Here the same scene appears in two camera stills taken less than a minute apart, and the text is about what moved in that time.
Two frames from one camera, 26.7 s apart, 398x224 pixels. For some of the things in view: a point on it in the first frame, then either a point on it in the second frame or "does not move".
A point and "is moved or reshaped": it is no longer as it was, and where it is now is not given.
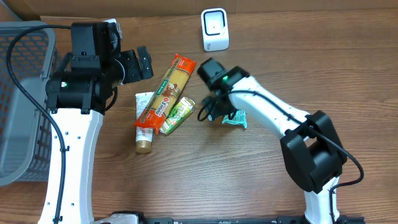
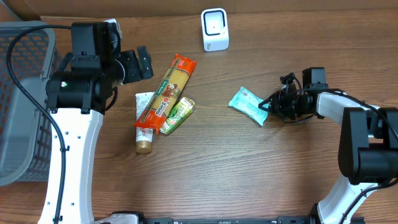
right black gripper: x=218 y=109 → x=281 y=107
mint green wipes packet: x=239 y=117 is moved or reshaped
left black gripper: x=135 y=73 does not move
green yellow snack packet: x=180 y=114 does not move
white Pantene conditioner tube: x=143 y=135 does not move
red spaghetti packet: x=163 y=98 does not move
